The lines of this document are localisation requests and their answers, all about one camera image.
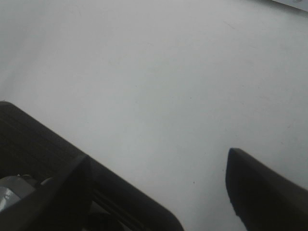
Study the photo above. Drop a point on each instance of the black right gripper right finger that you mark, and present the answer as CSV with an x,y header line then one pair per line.
x,y
263,199

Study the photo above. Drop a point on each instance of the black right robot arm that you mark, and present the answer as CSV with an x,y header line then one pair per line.
x,y
31,155

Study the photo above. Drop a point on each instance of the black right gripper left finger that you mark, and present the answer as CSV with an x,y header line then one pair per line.
x,y
62,204

